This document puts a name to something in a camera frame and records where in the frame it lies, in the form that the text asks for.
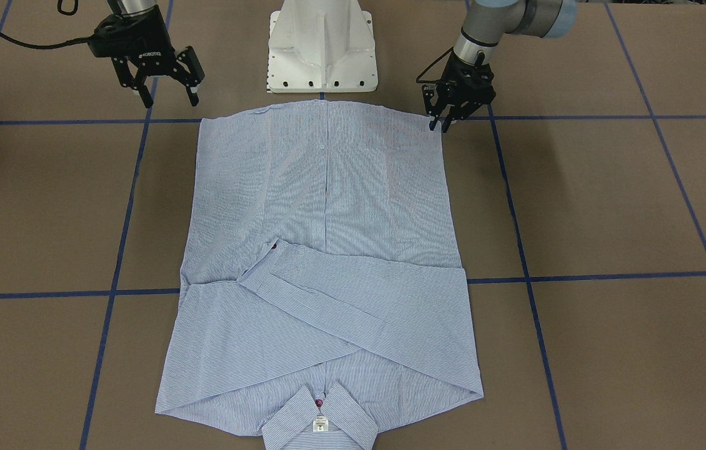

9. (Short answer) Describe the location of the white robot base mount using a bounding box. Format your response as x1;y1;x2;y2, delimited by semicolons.
266;1;379;94

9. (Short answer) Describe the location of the thin black cable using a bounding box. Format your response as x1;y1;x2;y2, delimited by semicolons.
0;0;94;49

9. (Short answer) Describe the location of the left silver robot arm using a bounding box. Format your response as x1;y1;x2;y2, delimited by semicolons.
415;1;578;132

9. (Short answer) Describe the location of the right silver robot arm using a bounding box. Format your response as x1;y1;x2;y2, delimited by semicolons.
87;1;205;108

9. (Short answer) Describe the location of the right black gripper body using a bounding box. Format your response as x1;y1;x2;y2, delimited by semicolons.
88;6;205;88

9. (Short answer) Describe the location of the light blue striped shirt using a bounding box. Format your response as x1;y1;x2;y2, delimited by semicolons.
155;100;484;449

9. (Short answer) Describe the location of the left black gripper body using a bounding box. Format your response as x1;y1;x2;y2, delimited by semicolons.
422;51;496;119

